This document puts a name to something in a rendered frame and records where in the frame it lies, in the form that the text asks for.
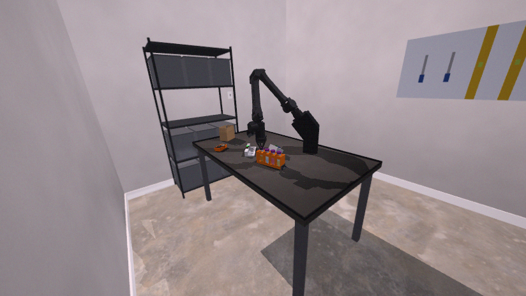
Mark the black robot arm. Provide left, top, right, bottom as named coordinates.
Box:
left=246, top=69, right=306, bottom=138

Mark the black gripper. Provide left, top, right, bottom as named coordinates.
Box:
left=255, top=130, right=267, bottom=150

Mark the small brown cardboard box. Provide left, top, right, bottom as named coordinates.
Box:
left=219, top=125, right=235, bottom=142

